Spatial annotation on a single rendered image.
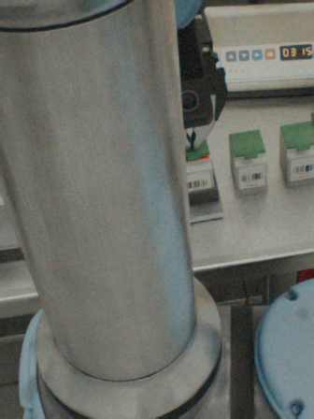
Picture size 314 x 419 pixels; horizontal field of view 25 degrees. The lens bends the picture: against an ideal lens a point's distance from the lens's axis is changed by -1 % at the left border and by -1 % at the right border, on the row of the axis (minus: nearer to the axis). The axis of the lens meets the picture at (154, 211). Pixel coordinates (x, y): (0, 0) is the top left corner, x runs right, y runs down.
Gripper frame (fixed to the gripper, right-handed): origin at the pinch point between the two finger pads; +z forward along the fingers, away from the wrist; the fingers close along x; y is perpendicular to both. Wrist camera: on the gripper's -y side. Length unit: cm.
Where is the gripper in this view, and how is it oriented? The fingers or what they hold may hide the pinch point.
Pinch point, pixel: (192, 145)
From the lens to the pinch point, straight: 84.1
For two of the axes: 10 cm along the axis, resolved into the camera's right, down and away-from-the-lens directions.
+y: -1.2, -7.7, 6.3
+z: 1.2, 6.2, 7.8
